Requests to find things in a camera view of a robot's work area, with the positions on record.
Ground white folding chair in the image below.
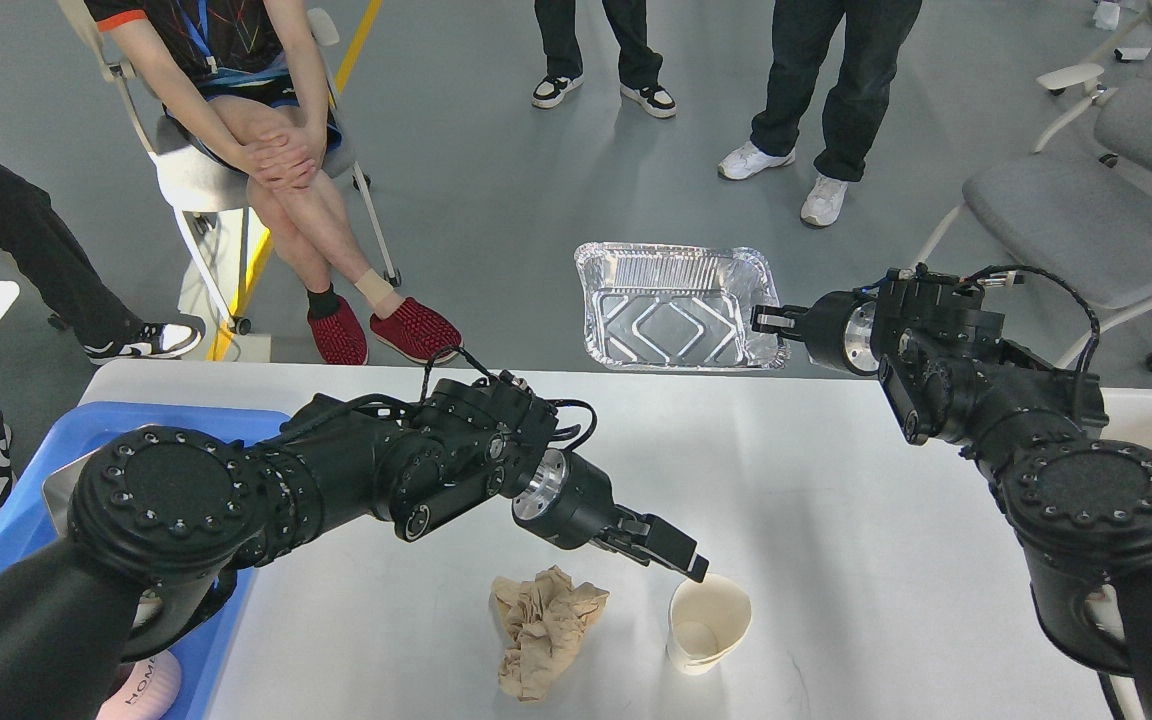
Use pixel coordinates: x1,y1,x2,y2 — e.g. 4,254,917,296
61,1,401,309

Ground standing person black-white sneakers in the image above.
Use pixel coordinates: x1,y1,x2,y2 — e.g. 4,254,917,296
530,0,679,120

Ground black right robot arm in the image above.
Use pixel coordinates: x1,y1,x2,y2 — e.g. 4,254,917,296
751,264,1152,719

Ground stainless steel rectangular tin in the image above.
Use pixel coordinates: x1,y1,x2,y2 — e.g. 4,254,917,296
41,467,81,537

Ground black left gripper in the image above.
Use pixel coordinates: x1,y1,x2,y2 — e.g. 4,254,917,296
511,448,708,583

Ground seated person red shoes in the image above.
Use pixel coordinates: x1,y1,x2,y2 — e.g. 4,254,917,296
86,1,461,365

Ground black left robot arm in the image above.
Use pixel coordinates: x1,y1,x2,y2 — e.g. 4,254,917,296
0,365,708,719

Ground grey padded chair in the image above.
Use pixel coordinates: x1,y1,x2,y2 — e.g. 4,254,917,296
963,50,1152,372

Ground aluminium foil tray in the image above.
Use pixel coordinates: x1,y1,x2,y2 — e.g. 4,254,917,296
573,242,790,372

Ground pink plastic mug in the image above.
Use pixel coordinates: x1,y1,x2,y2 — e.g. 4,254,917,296
96,651,182,719

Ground white paper cup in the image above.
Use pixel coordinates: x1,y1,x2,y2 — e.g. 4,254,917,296
666,571,753,676

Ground person in black trousers left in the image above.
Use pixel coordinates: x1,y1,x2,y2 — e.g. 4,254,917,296
0,164,204,509

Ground crumpled brown paper napkin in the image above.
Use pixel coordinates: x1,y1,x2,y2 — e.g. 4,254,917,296
492,566,611,702

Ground standing person white sneakers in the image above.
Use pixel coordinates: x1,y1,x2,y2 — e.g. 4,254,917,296
718,0,925,229

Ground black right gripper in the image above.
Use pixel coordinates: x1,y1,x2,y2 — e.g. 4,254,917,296
750,291,879,376

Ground blue plastic tray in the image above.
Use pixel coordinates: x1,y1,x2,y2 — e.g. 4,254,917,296
0,402,289,719

